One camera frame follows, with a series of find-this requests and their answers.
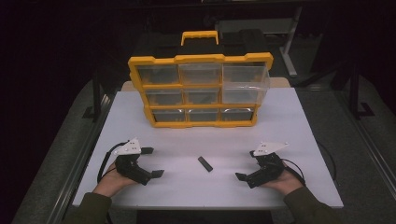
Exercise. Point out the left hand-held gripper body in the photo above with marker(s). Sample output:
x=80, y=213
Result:
x=129, y=168

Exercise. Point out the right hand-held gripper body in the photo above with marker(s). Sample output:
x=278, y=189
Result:
x=267, y=169

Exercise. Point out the small black stick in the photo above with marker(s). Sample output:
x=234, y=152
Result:
x=205, y=164

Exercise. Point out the large clear drawer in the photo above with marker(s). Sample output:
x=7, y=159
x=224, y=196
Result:
x=246, y=85

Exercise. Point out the person's right hand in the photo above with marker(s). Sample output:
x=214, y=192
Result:
x=286, y=183

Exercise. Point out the person's left hand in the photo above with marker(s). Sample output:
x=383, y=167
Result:
x=110, y=183

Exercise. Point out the black metal stand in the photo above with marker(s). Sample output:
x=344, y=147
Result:
x=96, y=99
x=355, y=93

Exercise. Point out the set of small clear drawers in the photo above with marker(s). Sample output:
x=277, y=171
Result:
x=199, y=96

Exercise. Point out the yellow organizer cabinet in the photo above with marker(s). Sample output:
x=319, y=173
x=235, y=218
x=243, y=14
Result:
x=200, y=59

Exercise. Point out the white metal stand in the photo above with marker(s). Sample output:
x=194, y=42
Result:
x=291, y=46

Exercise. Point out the metal rail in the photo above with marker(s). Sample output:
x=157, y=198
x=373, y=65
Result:
x=77, y=165
x=370, y=137

